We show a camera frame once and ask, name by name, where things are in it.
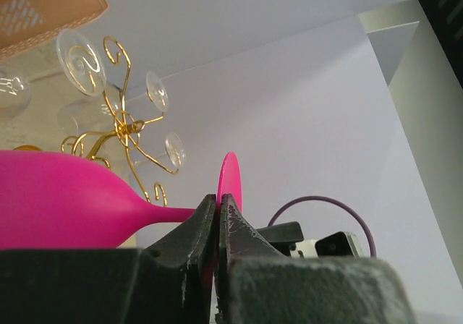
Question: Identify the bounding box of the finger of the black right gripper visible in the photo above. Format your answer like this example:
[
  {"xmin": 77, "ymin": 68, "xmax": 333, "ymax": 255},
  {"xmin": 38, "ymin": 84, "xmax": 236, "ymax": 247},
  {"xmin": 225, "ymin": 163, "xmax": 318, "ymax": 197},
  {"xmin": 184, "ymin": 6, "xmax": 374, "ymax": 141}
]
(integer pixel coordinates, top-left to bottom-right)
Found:
[{"xmin": 257, "ymin": 221, "xmax": 304, "ymax": 255}]

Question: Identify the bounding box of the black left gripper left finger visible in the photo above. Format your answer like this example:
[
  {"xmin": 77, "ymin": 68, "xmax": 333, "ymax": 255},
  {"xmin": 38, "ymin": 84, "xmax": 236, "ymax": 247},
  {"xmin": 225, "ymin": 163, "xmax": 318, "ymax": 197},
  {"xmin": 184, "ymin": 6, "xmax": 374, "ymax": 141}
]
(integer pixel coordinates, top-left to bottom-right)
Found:
[{"xmin": 1, "ymin": 195, "xmax": 216, "ymax": 323}]

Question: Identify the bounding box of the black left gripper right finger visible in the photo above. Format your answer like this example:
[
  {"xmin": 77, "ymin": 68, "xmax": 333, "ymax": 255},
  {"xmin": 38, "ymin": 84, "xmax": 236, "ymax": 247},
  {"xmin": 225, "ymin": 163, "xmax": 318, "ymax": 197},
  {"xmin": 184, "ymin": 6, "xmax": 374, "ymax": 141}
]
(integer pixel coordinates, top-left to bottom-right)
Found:
[{"xmin": 216, "ymin": 194, "xmax": 416, "ymax": 323}]

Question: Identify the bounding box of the clear flute wine glass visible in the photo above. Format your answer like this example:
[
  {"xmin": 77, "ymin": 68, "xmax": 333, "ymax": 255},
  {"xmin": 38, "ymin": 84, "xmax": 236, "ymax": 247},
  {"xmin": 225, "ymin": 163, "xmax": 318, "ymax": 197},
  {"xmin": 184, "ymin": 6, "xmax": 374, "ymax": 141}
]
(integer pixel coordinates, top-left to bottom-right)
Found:
[{"xmin": 153, "ymin": 132, "xmax": 186, "ymax": 171}]

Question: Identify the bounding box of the pink plastic goblet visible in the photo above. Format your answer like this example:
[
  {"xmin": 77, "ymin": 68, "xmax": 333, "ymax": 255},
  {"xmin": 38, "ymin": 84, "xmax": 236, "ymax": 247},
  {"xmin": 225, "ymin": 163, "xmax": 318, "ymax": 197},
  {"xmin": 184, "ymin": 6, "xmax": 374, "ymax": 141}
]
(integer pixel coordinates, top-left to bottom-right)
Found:
[{"xmin": 0, "ymin": 149, "xmax": 243, "ymax": 285}]

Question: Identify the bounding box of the gold wire wine glass rack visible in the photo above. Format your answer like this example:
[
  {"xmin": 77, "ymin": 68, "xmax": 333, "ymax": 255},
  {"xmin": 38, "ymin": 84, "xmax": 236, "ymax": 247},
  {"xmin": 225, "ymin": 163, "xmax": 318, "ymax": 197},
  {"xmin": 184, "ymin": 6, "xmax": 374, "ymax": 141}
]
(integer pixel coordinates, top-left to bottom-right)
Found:
[{"xmin": 61, "ymin": 35, "xmax": 180, "ymax": 203}]

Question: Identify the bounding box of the clear round wine glass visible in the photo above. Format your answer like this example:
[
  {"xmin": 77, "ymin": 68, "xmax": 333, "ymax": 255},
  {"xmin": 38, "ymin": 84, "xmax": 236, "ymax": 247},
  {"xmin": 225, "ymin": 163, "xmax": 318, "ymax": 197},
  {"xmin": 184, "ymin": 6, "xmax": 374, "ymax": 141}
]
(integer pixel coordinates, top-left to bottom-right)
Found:
[{"xmin": 106, "ymin": 71, "xmax": 169, "ymax": 114}]

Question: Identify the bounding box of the clear tall wine glass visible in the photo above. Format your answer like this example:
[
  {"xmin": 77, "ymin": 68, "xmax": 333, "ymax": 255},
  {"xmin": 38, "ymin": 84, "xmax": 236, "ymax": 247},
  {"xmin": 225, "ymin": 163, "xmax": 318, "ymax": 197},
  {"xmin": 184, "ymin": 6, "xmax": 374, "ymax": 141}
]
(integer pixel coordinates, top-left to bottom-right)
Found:
[{"xmin": 1, "ymin": 28, "xmax": 107, "ymax": 121}]

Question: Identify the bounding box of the yellow plastic goblet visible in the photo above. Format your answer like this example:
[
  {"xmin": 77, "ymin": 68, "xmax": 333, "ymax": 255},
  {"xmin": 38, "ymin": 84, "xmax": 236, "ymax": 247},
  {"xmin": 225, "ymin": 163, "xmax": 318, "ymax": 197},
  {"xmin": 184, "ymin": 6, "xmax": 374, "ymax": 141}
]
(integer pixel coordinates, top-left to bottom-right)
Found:
[{"xmin": 14, "ymin": 145, "xmax": 42, "ymax": 151}]

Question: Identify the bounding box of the orange plastic file organizer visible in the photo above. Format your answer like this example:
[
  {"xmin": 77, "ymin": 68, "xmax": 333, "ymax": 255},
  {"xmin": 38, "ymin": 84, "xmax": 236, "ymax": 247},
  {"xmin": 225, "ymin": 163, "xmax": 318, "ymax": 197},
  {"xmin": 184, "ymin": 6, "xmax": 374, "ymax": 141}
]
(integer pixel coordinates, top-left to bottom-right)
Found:
[{"xmin": 1, "ymin": 0, "xmax": 109, "ymax": 61}]

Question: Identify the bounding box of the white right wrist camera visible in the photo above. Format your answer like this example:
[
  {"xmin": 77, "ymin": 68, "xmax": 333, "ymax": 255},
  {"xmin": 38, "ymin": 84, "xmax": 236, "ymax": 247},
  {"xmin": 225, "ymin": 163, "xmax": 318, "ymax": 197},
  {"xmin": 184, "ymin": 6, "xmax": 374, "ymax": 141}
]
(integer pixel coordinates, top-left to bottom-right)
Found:
[{"xmin": 289, "ymin": 231, "xmax": 365, "ymax": 258}]

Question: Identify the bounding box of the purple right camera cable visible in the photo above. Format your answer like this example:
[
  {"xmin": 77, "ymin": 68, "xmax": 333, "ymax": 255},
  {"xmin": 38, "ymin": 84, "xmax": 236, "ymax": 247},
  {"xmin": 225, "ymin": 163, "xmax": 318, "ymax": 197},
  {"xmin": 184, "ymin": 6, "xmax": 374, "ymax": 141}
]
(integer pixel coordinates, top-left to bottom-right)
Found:
[{"xmin": 267, "ymin": 195, "xmax": 378, "ymax": 259}]

